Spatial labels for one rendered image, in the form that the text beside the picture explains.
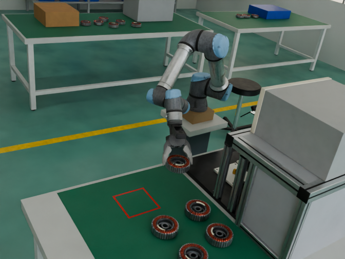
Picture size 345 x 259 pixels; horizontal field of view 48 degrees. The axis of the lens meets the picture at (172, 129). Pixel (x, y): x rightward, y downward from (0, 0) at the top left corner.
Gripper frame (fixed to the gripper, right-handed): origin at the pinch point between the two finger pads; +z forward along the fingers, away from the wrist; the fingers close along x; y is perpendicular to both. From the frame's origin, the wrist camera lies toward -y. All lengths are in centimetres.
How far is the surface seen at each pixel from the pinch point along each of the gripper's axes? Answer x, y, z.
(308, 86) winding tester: -51, -29, -29
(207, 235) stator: -5.5, -19.5, 29.6
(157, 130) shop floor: -34, 204, -45
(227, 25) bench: -148, 274, -191
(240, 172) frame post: -21.3, -20.4, 5.5
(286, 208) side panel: -30, -40, 20
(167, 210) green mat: 6.6, -2.6, 20.1
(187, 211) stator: -1.0, -7.9, 20.8
